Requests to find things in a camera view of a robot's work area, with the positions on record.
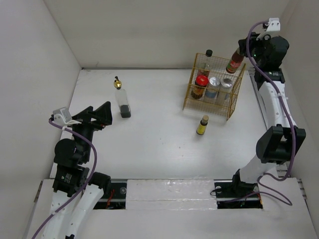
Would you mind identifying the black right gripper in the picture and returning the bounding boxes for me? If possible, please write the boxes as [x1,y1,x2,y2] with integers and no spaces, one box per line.
[238,31,272,67]

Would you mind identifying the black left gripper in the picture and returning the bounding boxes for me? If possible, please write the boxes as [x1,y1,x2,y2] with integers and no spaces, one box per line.
[67,100,112,161]

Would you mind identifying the clear gold spout oil bottle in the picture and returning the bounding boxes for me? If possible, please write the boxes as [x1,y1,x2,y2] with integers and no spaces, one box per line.
[114,76,132,119]

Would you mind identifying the yellow cap red sauce bottle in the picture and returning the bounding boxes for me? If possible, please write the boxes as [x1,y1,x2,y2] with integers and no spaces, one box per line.
[225,48,244,74]

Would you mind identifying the silver lid spice shaker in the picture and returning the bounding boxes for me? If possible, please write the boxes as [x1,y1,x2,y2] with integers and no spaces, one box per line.
[217,78,233,104]

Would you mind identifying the black cap vinegar bottle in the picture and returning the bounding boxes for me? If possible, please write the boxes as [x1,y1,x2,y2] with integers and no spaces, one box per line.
[198,49,213,77]

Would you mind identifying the silver lid salt shaker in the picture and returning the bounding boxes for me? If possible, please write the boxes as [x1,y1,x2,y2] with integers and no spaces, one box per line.
[204,77,221,102]

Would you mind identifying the red lid chili sauce jar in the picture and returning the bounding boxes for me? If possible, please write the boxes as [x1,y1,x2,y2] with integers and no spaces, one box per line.
[191,75,209,100]

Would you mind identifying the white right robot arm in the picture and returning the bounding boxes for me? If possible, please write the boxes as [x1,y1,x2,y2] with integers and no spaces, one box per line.
[230,32,306,197]

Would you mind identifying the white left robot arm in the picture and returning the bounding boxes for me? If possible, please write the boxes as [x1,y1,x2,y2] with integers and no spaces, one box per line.
[33,101,113,239]

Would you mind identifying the small yellow label bottle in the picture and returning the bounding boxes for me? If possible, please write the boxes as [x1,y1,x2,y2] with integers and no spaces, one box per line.
[196,115,209,135]

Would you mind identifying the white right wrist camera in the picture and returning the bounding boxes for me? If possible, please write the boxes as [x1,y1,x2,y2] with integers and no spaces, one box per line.
[256,18,281,40]

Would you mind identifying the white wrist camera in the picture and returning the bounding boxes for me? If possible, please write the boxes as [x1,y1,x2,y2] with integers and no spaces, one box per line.
[256,18,281,40]
[53,107,72,126]

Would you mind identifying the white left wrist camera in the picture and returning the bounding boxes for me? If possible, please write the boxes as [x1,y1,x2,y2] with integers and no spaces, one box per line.
[53,107,72,126]

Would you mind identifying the gold wire mesh rack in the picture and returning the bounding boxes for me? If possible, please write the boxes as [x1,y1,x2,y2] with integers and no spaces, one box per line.
[183,50,246,120]

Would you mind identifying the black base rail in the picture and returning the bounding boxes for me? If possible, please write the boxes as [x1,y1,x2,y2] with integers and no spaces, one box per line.
[94,179,263,211]

